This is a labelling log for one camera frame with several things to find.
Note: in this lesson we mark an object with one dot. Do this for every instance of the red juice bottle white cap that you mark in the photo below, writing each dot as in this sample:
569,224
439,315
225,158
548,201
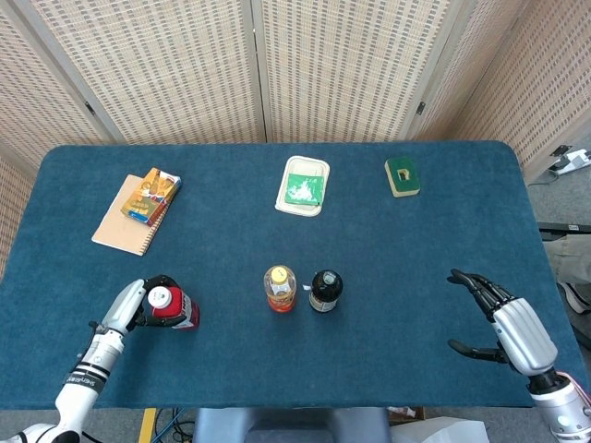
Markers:
182,309

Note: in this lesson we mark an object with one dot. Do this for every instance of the white power strip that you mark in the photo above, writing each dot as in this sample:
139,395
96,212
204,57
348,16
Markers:
572,161

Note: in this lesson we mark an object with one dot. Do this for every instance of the blue table cloth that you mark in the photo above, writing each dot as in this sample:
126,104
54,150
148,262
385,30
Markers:
295,240

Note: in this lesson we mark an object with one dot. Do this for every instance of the dark tea bottle black cap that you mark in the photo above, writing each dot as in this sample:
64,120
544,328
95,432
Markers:
325,288

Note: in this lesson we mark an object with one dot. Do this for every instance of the green foil packet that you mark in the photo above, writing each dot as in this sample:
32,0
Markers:
302,189

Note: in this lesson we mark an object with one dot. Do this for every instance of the grey sneaker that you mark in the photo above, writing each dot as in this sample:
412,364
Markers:
577,297

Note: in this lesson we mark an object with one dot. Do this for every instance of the white box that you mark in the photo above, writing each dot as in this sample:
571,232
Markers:
438,431

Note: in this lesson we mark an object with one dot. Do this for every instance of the black screen hinge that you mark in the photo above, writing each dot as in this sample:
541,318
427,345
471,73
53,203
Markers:
420,108
90,109

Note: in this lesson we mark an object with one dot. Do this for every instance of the kraft spiral notebook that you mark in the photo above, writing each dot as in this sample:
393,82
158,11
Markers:
120,235

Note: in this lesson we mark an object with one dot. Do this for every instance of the yellow strip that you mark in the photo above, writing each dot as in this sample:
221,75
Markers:
148,427

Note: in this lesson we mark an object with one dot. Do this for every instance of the orange tea bottle yellow cap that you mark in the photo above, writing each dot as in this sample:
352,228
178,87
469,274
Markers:
280,295

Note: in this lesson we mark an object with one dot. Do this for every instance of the woven folding screen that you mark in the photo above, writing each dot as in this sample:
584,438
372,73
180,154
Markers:
175,69

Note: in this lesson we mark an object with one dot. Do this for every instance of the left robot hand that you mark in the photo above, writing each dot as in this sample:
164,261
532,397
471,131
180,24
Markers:
122,307

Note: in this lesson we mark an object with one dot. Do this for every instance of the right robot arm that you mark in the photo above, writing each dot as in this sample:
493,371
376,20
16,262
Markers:
563,406

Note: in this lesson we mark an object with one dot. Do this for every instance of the khaki trouser leg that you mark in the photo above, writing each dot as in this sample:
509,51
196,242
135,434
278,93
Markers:
570,260

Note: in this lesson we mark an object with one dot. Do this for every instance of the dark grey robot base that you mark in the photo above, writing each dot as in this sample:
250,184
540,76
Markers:
291,427

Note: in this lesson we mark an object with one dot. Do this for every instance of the white plastic tray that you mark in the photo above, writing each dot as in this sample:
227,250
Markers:
300,210

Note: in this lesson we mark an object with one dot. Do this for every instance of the green yellow sponge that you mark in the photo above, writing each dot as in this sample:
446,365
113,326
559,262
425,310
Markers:
404,185

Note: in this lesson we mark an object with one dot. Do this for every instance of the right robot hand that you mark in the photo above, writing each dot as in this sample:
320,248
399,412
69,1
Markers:
524,337

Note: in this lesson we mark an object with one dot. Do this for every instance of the black metal bar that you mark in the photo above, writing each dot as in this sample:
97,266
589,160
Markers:
563,227

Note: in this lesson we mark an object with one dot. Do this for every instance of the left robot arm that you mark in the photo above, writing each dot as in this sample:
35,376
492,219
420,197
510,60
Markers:
88,369

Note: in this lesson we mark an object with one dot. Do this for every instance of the orange blue carton box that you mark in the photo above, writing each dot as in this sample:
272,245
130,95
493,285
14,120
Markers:
150,196

